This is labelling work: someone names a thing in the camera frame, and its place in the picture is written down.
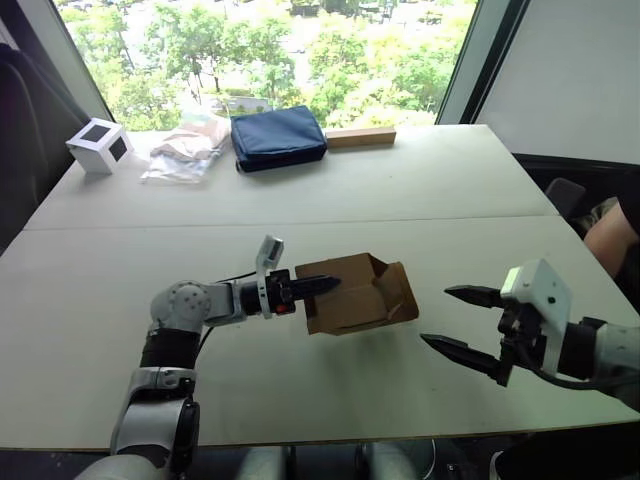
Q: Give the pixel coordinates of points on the seated person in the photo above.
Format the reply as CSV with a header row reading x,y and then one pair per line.
x,y
605,235

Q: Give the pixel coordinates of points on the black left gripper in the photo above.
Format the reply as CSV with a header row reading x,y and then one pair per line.
x,y
282,296

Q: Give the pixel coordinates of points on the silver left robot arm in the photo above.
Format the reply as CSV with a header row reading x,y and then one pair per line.
x,y
180,305

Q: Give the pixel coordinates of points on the clear bag with beige cloth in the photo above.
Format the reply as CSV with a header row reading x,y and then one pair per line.
x,y
187,145

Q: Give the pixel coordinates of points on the light wooden block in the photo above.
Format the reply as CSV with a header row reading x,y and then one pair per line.
x,y
360,137

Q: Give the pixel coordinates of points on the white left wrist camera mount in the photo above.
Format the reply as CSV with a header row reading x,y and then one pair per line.
x,y
270,250

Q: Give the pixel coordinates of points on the dark blue fabric pouch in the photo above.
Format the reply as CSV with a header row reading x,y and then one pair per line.
x,y
277,137

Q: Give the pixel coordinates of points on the dark window frame post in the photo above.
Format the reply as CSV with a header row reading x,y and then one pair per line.
x,y
480,55

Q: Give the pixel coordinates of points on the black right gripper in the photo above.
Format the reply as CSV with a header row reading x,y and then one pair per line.
x,y
526,331

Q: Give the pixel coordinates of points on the small brown cardboard box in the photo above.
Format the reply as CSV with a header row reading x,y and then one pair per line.
x,y
360,300

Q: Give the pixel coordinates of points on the white cube with black squares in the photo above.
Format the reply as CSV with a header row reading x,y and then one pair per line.
x,y
97,150

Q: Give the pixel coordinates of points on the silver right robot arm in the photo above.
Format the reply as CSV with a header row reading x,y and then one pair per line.
x,y
620,350

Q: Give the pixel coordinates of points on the black office chair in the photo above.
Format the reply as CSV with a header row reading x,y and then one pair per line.
x,y
565,197

